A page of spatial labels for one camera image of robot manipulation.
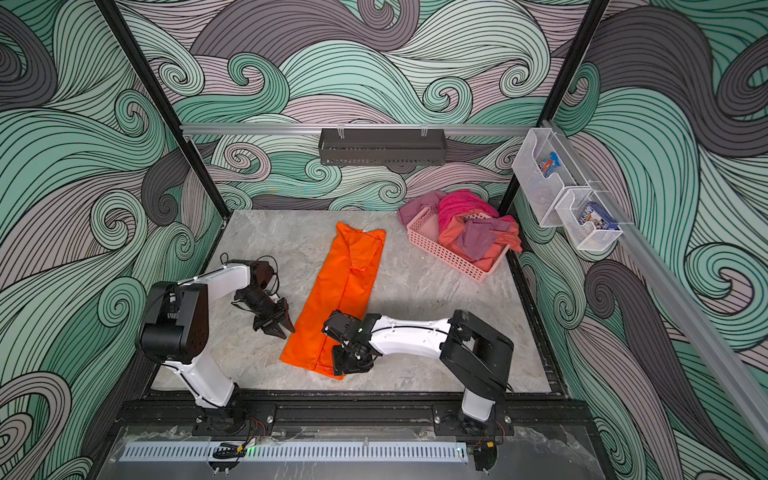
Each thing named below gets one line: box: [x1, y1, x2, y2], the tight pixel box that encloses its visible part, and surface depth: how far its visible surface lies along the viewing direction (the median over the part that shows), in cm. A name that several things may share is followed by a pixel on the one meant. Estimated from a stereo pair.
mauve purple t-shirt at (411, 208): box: [398, 190, 443, 227], surface depth 117 cm
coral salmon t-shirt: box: [438, 209, 523, 272], surface depth 106 cm
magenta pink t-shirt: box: [438, 189, 499, 233], surface depth 112 cm
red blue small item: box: [541, 151, 561, 178], surface depth 85 cm
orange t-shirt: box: [280, 222, 386, 380], surface depth 99 cm
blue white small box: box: [579, 201, 620, 230], surface depth 66 cm
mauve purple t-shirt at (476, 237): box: [456, 218, 513, 261], surface depth 106 cm
